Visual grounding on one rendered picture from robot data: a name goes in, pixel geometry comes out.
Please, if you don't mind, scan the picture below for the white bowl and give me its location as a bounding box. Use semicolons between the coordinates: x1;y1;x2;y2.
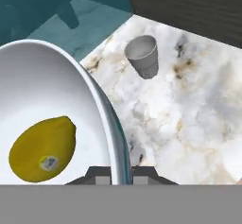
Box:
0;39;133;186

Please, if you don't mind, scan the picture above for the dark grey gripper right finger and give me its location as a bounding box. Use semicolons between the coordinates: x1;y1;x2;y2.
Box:
130;165;180;186

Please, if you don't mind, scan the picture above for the dark wooden cabinet panel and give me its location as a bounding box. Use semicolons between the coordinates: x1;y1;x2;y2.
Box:
125;0;242;49

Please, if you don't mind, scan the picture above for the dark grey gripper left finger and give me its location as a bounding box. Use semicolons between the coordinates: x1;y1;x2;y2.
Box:
64;165;112;186

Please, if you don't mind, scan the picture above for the yellow lemon with sticker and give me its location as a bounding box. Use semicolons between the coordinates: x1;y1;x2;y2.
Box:
9;115;78;183

